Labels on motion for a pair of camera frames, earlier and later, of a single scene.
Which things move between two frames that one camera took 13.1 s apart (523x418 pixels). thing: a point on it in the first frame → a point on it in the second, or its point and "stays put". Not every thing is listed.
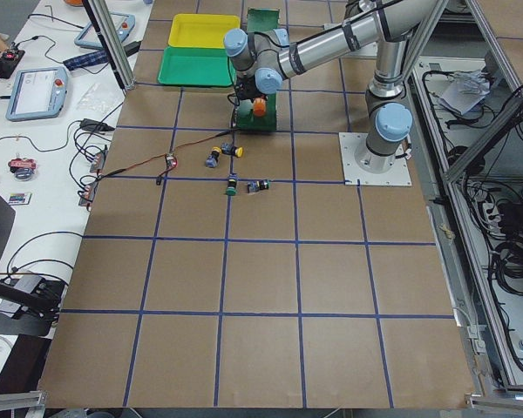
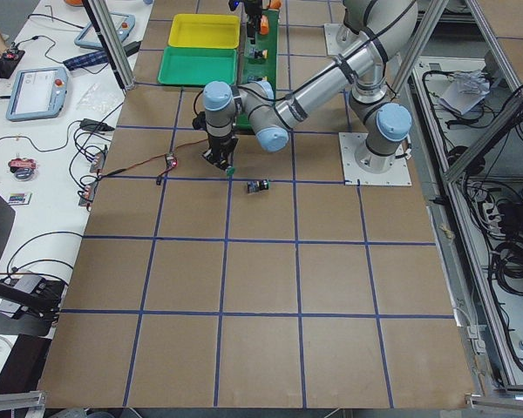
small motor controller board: (171, 161) stays put
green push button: (256, 185) stays put
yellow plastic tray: (201, 30) stays put
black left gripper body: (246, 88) → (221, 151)
